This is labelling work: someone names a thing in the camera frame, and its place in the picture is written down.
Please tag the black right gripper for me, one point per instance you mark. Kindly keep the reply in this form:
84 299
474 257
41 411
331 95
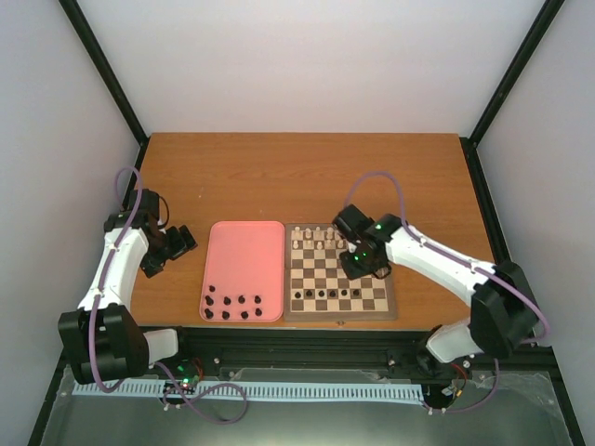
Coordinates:
352 271

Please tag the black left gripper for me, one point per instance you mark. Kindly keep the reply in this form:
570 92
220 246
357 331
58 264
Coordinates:
149 263

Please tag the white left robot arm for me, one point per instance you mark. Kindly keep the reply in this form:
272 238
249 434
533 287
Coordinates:
101 340

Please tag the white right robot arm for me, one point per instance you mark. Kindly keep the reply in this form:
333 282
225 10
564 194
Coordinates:
502 312

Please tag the white chess pieces row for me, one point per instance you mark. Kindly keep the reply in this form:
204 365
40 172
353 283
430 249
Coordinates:
315 237

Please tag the left controller board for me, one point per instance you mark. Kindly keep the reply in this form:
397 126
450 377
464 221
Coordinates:
188 373

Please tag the controller board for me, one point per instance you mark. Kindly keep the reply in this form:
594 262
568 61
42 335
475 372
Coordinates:
188 373
443 394

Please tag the right controller board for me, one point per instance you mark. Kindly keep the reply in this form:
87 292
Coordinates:
443 394

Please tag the wooden chessboard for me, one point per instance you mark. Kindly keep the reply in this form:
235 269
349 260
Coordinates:
320 270

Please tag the pink plastic tray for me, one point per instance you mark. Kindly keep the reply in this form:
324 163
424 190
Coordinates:
245 258

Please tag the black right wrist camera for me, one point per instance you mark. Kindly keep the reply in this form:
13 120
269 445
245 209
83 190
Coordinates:
351 223

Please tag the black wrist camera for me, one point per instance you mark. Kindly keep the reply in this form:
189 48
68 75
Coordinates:
156 206
351 223

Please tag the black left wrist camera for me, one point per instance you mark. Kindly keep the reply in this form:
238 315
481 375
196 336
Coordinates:
156 206

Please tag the black aluminium frame rail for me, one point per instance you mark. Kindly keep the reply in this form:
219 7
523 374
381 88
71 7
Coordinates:
392 354

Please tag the light blue cable duct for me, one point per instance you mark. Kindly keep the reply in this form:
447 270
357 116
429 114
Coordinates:
287 392

